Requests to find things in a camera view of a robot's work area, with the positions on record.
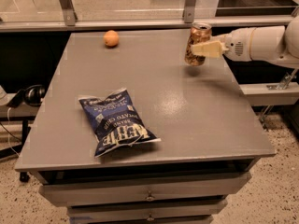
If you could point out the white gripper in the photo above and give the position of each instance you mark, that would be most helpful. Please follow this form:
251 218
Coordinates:
238 44

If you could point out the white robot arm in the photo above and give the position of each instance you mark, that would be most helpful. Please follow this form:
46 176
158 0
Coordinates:
277 45

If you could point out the orange fruit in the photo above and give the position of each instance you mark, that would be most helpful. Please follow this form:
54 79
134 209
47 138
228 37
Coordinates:
111 38

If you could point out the blue potato chip bag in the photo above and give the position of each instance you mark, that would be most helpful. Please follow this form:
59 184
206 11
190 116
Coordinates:
115 122

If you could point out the grey drawer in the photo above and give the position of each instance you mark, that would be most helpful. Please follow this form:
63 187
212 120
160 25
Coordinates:
146 211
144 189

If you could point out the top grey drawer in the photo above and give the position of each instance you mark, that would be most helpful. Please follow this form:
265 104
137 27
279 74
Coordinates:
144 189

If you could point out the black headphones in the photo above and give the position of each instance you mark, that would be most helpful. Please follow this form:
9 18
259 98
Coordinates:
32 96

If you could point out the metal shelf bracket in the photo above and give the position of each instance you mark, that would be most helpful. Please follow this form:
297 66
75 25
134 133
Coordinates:
284 83

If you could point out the left metal railing post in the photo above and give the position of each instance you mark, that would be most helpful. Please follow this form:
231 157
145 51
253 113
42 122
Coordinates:
69 14

